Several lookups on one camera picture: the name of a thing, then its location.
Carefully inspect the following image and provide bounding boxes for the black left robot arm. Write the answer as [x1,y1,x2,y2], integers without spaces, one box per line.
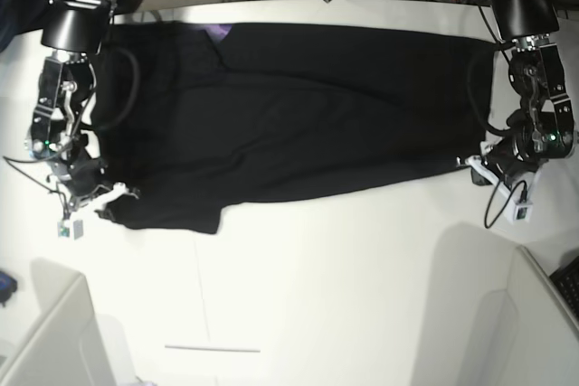
[466,0,577,188]

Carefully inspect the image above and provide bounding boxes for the black T-shirt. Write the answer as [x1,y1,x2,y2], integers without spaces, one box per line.
[92,23,494,234]

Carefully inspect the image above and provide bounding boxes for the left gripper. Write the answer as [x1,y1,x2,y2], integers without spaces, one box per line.
[456,131,543,186]

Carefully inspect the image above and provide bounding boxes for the white bin left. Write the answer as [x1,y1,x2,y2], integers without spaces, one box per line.
[1,259,117,385]

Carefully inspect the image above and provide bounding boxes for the white bin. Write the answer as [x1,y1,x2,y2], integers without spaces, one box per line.
[480,248,578,385]
[1,259,117,385]

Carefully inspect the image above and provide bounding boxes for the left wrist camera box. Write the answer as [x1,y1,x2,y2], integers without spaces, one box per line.
[503,199,533,224]

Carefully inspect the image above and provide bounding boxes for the white bin right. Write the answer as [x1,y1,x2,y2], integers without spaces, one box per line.
[480,248,578,385]

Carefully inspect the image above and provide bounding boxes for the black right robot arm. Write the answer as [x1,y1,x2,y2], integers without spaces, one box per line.
[27,0,129,226]

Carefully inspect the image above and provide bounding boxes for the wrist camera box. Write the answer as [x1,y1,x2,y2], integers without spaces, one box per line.
[503,199,533,224]
[57,220,84,240]

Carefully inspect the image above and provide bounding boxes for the black keyboard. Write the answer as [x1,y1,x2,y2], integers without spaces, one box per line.
[550,257,579,317]

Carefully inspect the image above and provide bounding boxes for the black blue tape measure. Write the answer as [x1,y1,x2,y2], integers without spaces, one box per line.
[0,271,18,307]

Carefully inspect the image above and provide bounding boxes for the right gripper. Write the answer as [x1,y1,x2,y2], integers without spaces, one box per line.
[48,150,140,223]

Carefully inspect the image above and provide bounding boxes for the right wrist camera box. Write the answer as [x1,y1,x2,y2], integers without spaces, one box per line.
[57,220,84,240]

